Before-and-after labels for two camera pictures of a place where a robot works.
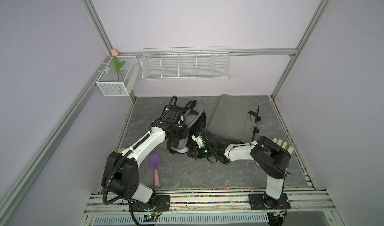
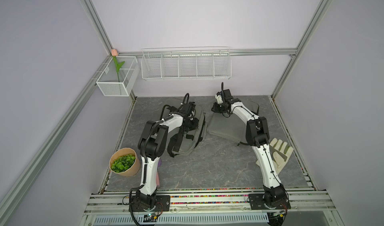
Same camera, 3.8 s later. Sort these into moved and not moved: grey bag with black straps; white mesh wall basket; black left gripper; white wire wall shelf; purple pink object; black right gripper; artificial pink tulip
Moved: black left gripper; grey bag with black straps; black right gripper
Not moved: white wire wall shelf; white mesh wall basket; purple pink object; artificial pink tulip
